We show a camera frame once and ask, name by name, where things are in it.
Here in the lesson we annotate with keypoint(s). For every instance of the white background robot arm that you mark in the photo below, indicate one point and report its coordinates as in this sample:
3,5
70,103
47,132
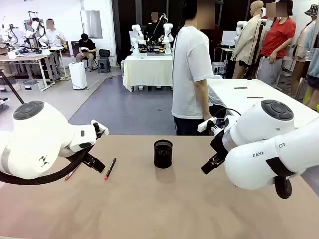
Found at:
168,37
136,37

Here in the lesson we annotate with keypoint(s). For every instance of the white wall panel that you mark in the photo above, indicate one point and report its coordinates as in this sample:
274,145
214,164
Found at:
91,23

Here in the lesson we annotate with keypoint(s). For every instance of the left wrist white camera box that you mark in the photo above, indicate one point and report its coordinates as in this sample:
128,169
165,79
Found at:
102,129

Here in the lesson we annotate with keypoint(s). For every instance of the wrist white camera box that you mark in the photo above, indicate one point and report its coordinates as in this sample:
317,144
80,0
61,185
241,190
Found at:
205,124
102,129

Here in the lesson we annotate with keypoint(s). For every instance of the black stand pole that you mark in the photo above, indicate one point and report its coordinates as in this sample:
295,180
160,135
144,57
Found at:
258,47

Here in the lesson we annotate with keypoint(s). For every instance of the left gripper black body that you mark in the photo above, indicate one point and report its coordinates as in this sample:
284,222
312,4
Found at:
86,156

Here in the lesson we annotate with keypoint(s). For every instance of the pink pen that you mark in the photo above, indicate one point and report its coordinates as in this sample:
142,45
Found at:
71,174

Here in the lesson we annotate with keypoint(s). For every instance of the person in white T-shirt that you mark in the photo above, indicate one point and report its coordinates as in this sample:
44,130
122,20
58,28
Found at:
189,74

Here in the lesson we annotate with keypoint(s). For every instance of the mannequin with bucket hat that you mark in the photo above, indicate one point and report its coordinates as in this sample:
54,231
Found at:
312,49

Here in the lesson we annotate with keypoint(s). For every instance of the person's right forearm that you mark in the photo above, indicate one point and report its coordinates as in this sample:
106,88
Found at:
205,107

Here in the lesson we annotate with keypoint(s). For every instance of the person in black clothes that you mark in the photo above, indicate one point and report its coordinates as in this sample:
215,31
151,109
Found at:
154,30

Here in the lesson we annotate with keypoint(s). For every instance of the black bag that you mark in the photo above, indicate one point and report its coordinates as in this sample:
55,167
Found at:
104,53

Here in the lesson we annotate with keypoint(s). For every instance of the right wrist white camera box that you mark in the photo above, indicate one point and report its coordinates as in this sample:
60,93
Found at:
205,124

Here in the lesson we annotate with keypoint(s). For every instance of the mannequin in tan top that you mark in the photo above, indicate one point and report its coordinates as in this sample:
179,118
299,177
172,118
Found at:
300,44

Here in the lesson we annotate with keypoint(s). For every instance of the person's right hand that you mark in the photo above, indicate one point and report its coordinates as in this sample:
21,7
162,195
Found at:
207,117

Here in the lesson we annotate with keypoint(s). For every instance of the table with white cloth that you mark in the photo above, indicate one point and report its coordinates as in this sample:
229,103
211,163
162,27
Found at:
147,71

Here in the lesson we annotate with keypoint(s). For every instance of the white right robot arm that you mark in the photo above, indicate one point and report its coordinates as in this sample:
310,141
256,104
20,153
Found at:
251,139

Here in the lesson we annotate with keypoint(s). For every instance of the wood top workbench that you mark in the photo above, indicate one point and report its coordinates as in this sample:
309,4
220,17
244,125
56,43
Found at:
25,57

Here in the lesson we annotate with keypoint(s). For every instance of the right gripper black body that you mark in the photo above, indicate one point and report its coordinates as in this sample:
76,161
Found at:
219,145

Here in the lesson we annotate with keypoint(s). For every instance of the black pen with red cap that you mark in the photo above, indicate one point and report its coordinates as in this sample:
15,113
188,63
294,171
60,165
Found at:
110,168

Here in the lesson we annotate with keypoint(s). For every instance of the person in red shirt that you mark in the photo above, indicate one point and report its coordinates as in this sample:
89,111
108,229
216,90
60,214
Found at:
276,39

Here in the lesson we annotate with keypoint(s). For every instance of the black tripod leg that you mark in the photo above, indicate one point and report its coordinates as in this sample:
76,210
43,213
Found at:
12,89

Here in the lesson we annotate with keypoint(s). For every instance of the clear plastic crate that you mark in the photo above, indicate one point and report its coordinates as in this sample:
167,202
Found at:
31,85

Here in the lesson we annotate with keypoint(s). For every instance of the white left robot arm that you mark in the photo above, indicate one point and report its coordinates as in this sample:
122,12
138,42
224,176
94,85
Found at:
37,139

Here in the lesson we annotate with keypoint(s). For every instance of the black mesh pen holder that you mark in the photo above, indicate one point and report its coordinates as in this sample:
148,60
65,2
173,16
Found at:
163,155

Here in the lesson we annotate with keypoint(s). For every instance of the white air purifier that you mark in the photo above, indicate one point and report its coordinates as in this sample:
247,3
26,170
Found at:
77,74

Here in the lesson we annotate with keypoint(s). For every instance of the mannequin in beige coat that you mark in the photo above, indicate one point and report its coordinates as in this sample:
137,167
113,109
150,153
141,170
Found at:
246,42

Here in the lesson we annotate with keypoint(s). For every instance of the seated person in black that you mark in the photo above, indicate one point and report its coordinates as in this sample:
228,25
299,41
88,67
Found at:
86,47

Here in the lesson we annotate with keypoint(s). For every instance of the dark red pen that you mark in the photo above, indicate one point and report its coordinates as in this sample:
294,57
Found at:
255,97
240,87

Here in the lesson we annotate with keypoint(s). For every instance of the black stool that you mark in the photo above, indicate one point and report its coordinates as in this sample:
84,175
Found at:
104,65

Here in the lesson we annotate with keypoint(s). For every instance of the person in white shirt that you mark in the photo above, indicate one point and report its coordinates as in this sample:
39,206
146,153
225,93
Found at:
54,35

